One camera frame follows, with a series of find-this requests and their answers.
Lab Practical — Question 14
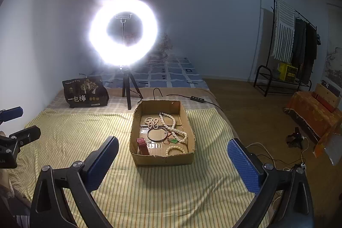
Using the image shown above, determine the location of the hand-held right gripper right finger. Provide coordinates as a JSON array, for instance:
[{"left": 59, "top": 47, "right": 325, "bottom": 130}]
[{"left": 227, "top": 138, "right": 314, "bottom": 228}]

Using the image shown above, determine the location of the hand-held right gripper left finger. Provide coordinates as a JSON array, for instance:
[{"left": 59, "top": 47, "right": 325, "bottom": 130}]
[{"left": 30, "top": 136, "right": 119, "bottom": 228}]

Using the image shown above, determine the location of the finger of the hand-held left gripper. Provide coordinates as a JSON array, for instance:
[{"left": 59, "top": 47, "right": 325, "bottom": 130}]
[
  {"left": 0, "top": 125, "right": 41, "bottom": 154},
  {"left": 0, "top": 107, "right": 24, "bottom": 123}
]

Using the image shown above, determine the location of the red strap wristwatch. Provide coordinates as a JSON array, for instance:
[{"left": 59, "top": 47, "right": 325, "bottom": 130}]
[{"left": 136, "top": 137, "right": 150, "bottom": 156}]

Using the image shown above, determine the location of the cardboard box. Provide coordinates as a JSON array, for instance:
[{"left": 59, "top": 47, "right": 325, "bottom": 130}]
[{"left": 129, "top": 100, "right": 196, "bottom": 167}]

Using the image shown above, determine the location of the thin pearl necklace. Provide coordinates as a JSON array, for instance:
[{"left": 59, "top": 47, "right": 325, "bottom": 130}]
[{"left": 144, "top": 117, "right": 160, "bottom": 129}]

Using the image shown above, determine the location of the pale yellow bead bracelet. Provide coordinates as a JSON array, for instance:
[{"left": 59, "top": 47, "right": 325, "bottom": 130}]
[{"left": 165, "top": 146, "right": 186, "bottom": 157}]

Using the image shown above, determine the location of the thick twisted pearl necklace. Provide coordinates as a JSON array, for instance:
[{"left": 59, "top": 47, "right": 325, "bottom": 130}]
[{"left": 159, "top": 112, "right": 189, "bottom": 143}]

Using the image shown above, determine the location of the dark round bangle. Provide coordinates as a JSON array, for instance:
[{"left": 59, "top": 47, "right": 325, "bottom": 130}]
[{"left": 147, "top": 125, "right": 169, "bottom": 142}]

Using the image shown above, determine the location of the black clamp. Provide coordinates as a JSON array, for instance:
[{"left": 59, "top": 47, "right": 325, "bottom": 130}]
[{"left": 286, "top": 127, "right": 305, "bottom": 148}]

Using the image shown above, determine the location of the beige checked bed cover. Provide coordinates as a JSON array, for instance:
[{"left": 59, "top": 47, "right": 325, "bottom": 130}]
[{"left": 45, "top": 86, "right": 217, "bottom": 114}]

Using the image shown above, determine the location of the striped yellow bed sheet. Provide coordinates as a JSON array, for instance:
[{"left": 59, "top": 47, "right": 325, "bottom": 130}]
[{"left": 11, "top": 107, "right": 276, "bottom": 228}]

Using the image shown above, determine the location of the black printed bag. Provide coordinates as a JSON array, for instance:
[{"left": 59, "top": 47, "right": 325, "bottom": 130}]
[{"left": 62, "top": 76, "right": 110, "bottom": 109}]

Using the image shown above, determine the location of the black tripod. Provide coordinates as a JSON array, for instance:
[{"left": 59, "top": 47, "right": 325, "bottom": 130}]
[{"left": 119, "top": 65, "right": 143, "bottom": 110}]

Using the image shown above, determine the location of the orange-covered low table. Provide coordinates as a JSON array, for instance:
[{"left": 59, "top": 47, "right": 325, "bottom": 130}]
[{"left": 284, "top": 91, "right": 342, "bottom": 159}]

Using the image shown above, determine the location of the clear plastic sheet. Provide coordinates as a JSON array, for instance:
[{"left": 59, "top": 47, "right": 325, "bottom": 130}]
[{"left": 322, "top": 134, "right": 342, "bottom": 166}]

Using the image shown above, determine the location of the red box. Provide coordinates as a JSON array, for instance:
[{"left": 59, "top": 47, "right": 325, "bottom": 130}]
[{"left": 313, "top": 93, "right": 336, "bottom": 112}]

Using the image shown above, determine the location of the yellow box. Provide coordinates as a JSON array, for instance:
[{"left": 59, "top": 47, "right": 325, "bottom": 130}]
[{"left": 278, "top": 62, "right": 299, "bottom": 81}]

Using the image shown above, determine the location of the light wooden board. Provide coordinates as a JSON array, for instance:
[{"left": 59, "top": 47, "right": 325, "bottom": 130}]
[{"left": 315, "top": 83, "right": 342, "bottom": 109}]

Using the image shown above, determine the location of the blue patterned blanket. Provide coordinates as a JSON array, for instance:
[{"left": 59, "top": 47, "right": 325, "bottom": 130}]
[{"left": 88, "top": 56, "right": 210, "bottom": 90}]

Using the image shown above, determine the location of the dark grey garment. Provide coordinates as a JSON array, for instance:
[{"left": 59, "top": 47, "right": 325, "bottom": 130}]
[{"left": 291, "top": 18, "right": 307, "bottom": 71}]

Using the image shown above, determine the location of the black garment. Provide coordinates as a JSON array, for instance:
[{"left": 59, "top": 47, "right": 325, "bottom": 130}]
[{"left": 303, "top": 22, "right": 321, "bottom": 78}]

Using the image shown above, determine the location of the striped white towel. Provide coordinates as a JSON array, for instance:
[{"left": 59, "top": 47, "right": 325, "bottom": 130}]
[{"left": 273, "top": 0, "right": 296, "bottom": 63}]

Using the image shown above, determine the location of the white cable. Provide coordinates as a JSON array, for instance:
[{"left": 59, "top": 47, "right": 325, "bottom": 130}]
[{"left": 246, "top": 142, "right": 308, "bottom": 172}]

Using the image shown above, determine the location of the black power cable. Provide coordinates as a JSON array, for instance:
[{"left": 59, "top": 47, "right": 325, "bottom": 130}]
[{"left": 153, "top": 88, "right": 225, "bottom": 113}]

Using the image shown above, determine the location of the white ring light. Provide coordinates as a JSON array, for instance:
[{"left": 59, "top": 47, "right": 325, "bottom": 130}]
[{"left": 89, "top": 0, "right": 161, "bottom": 67}]

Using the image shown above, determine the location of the wall poster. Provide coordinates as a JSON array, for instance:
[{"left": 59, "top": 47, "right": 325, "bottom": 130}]
[{"left": 323, "top": 4, "right": 342, "bottom": 84}]

